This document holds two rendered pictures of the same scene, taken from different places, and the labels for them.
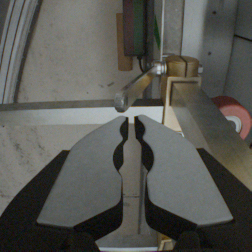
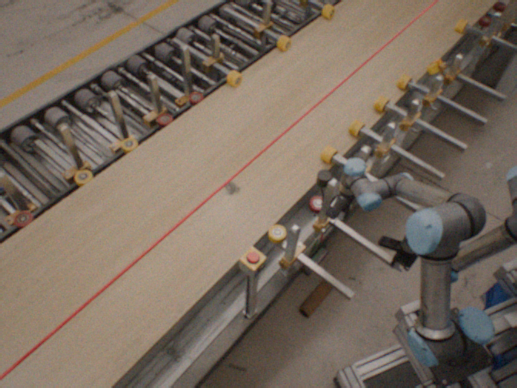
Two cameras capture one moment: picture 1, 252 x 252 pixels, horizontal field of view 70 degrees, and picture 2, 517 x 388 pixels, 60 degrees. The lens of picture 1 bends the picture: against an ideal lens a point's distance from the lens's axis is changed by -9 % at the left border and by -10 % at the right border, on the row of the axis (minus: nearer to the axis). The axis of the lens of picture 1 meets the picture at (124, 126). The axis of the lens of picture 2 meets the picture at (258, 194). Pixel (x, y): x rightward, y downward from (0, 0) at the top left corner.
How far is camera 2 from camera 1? 1.81 m
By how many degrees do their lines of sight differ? 22
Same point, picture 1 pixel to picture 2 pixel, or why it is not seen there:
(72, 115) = (356, 236)
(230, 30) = not seen: hidden behind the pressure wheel
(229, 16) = not seen: hidden behind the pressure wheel
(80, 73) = (368, 304)
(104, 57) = (341, 299)
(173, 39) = (308, 242)
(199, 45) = not seen: hidden behind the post
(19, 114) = (373, 249)
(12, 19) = (381, 364)
